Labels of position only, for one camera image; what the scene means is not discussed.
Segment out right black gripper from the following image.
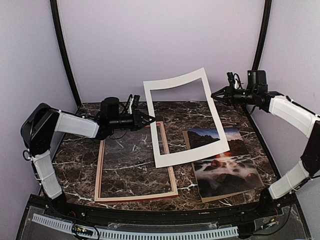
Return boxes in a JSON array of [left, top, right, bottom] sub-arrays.
[[211, 82, 257, 109]]

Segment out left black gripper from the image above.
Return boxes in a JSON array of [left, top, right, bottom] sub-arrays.
[[110, 109, 156, 131]]

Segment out white mat board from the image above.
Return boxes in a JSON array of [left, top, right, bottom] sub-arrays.
[[142, 66, 231, 169]]

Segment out sunset landscape photo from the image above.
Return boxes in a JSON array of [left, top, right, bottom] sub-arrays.
[[186, 127, 265, 200]]

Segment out wooden picture frame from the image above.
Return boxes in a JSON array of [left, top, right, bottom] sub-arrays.
[[94, 126, 179, 203]]

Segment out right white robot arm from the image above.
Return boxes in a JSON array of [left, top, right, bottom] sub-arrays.
[[211, 86, 320, 217]]

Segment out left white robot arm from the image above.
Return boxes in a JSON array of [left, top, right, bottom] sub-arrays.
[[20, 101, 156, 218]]

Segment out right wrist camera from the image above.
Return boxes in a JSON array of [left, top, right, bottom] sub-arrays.
[[247, 70, 267, 89]]

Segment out right black corner post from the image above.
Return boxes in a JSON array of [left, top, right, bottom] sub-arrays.
[[241, 0, 273, 108]]

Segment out black corner post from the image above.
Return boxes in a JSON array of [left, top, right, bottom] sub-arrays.
[[49, 0, 82, 108], [241, 0, 273, 108]]

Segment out white slotted cable duct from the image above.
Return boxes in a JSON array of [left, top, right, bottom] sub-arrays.
[[31, 213, 239, 240]]

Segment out black front rail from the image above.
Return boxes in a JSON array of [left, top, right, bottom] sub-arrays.
[[27, 194, 293, 231]]

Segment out left black corner post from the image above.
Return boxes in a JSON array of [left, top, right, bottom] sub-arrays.
[[49, 0, 82, 108]]

